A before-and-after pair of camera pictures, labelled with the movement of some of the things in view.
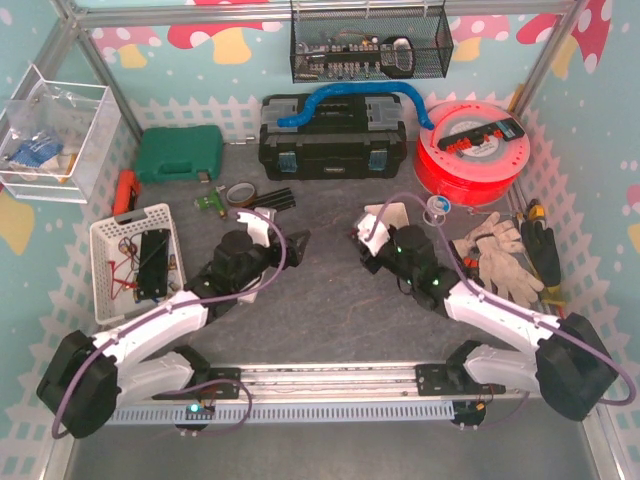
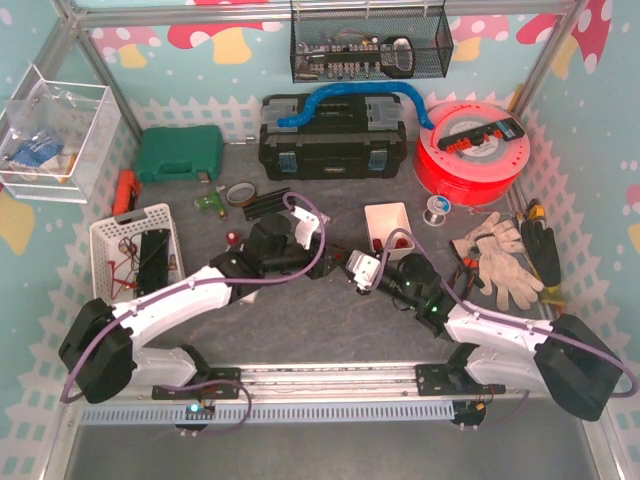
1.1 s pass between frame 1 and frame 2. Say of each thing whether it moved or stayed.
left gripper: moved
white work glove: stayed
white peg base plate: stayed
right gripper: moved
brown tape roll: stayed
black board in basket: stayed
